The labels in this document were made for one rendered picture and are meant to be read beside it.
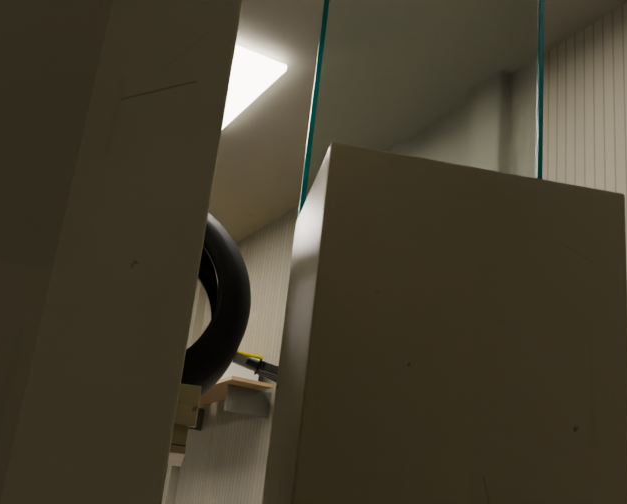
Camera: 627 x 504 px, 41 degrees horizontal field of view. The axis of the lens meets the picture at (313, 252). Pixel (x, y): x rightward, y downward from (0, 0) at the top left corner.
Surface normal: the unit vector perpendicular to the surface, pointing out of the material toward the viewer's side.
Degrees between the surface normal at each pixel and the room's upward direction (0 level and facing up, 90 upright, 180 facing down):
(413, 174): 90
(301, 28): 180
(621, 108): 90
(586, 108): 90
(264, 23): 180
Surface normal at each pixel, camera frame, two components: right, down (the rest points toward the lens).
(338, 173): 0.18, -0.32
